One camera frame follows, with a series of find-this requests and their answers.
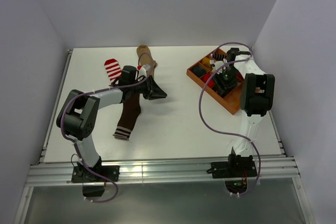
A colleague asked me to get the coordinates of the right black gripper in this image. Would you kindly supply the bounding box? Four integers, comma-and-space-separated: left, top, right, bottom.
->
211, 67, 239, 98

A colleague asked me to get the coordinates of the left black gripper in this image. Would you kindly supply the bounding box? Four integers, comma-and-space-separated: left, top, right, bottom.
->
129, 76, 167, 101

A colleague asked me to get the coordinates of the brown striped cuff sock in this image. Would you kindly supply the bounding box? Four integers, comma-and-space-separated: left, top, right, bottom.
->
113, 93, 141, 140

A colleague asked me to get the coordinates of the tan beige sock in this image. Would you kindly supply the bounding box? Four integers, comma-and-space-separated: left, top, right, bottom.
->
137, 45, 158, 76

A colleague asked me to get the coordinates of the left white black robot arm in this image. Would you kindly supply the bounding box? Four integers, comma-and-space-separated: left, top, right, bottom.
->
56, 64, 167, 182

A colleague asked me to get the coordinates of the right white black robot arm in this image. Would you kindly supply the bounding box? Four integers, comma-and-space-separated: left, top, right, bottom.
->
212, 48, 275, 177

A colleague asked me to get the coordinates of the black white striped rolled sock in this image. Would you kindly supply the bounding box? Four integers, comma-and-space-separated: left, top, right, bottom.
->
210, 53, 227, 61

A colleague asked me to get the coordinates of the dark teal rolled sock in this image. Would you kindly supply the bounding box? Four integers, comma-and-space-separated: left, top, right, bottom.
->
192, 66, 207, 78

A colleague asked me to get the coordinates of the mustard yellow rolled sock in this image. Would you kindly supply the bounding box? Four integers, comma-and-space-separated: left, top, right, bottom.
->
201, 57, 214, 69

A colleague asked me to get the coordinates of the orange compartment organizer tray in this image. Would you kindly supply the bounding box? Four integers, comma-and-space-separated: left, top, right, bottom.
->
186, 49, 244, 115

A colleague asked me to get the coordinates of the red white striped santa sock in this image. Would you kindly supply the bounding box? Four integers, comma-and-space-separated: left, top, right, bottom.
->
104, 58, 122, 85

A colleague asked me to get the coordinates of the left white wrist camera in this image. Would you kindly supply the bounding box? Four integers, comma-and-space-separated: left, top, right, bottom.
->
138, 64, 152, 78

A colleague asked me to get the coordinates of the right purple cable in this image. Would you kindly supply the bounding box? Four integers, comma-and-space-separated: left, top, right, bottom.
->
198, 41, 261, 197

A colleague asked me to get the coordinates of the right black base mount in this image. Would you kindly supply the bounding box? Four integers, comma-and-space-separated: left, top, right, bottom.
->
206, 156, 260, 197

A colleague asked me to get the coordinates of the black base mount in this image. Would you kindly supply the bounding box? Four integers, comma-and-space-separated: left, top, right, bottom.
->
71, 165, 120, 202
206, 156, 260, 197

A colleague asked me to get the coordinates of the aluminium frame rail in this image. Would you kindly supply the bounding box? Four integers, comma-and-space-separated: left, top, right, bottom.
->
15, 46, 316, 223

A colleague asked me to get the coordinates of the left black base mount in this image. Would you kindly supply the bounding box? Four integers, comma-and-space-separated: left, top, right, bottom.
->
71, 165, 120, 202

